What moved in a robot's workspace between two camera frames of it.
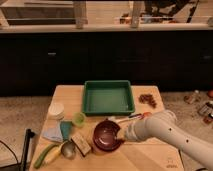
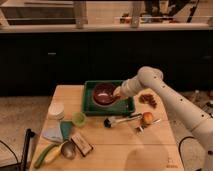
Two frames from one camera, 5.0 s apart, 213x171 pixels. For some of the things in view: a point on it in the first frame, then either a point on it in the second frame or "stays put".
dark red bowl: [105, 136] to [103, 94]
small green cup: [78, 118] stays put
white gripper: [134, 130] to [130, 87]
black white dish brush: [122, 119] stays put
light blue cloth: [53, 133] stays put
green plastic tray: [107, 98] stays put
